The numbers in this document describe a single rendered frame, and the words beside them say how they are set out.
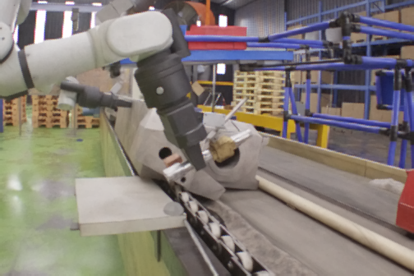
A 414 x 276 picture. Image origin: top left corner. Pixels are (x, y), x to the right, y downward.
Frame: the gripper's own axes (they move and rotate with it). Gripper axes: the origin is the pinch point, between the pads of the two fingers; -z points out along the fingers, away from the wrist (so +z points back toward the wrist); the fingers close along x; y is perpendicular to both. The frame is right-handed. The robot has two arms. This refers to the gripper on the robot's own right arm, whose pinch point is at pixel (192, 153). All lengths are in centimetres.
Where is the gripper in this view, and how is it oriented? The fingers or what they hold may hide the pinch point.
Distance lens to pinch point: 57.1
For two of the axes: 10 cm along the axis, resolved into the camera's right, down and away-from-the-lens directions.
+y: -8.6, 4.2, -2.9
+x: -3.6, -1.0, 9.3
